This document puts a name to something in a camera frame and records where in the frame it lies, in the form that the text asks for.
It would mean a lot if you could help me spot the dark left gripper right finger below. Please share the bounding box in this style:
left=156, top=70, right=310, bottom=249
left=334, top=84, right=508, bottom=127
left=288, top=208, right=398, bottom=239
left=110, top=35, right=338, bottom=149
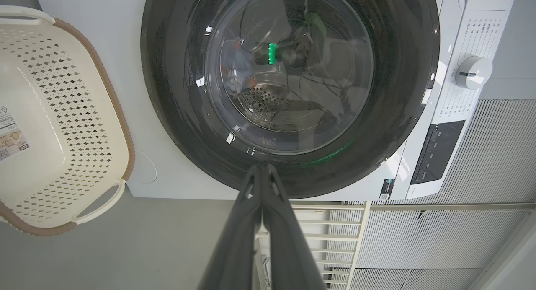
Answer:
left=262, top=163, right=328, bottom=290

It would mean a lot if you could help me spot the black washer display panel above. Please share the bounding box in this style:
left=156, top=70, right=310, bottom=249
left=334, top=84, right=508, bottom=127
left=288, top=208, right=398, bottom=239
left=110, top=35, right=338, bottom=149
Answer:
left=410, top=120, right=466, bottom=185

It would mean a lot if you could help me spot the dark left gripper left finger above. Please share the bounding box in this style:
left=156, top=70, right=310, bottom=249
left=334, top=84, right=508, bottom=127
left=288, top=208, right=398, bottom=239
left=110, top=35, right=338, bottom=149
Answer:
left=197, top=163, right=264, bottom=290

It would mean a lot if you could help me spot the white washing machine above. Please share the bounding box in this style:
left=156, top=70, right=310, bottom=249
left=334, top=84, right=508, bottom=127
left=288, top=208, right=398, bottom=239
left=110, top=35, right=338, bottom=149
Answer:
left=33, top=0, right=520, bottom=201

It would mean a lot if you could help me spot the cream perforated laundry basket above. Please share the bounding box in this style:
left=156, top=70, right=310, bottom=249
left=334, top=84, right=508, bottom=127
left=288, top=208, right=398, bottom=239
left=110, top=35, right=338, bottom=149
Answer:
left=0, top=5, right=136, bottom=237

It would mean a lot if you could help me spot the white washer dial knob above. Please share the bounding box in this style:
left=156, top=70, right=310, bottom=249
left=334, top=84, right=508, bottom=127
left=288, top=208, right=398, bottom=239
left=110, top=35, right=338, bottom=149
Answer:
left=455, top=56, right=494, bottom=90

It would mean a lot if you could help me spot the black round washer door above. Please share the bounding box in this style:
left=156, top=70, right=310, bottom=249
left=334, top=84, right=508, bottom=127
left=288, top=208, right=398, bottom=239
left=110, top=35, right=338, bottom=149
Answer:
left=140, top=0, right=440, bottom=199

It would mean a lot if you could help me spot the basket product label sticker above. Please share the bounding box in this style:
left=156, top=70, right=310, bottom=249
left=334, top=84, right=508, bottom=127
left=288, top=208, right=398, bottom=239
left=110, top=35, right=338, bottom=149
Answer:
left=0, top=106, right=31, bottom=163

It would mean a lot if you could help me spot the white metal rack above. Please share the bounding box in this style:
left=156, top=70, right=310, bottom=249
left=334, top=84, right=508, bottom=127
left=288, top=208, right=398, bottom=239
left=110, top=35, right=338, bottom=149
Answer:
left=253, top=202, right=371, bottom=290

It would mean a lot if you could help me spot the blue cartoon print garment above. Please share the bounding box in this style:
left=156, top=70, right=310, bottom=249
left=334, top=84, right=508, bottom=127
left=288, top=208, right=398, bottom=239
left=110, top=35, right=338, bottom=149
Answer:
left=220, top=39, right=258, bottom=98

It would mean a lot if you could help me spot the small QR code sticker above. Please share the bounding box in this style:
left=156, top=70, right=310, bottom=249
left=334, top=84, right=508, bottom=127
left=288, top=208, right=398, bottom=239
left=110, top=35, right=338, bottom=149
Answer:
left=379, top=178, right=395, bottom=200

